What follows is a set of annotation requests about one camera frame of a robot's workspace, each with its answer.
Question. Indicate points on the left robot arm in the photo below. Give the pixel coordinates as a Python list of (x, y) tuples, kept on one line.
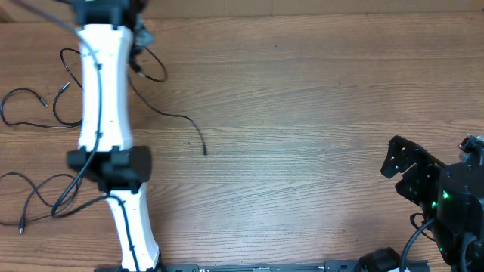
[(111, 35)]

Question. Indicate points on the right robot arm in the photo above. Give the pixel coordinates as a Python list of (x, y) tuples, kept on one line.
[(450, 196)]

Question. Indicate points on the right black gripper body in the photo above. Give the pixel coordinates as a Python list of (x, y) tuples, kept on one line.
[(420, 186)]

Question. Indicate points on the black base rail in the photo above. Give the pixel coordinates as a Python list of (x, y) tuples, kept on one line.
[(380, 260)]

